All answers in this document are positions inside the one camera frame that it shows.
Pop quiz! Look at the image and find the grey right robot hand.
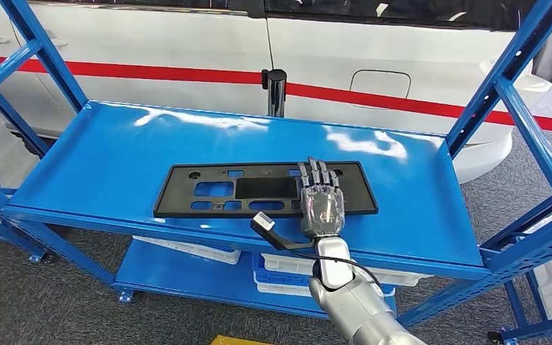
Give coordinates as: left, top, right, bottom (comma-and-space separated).
297, 156, 347, 240

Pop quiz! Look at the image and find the black plastic plate bracket part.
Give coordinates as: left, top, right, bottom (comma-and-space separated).
152, 160, 380, 220

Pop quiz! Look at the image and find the blue plastic crate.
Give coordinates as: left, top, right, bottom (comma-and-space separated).
251, 252, 397, 297

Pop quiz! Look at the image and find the chrome stanchion with black cap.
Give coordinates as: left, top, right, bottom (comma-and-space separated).
262, 68, 288, 119

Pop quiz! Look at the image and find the red barrier belt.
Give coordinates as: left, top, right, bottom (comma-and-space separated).
285, 82, 552, 136
0, 53, 264, 87

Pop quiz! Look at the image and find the white car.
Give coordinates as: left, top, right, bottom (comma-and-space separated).
0, 0, 552, 184

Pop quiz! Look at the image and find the black camera cable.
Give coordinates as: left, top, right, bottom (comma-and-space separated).
287, 247, 382, 287

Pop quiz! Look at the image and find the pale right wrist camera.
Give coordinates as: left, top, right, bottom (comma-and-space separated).
252, 211, 276, 234

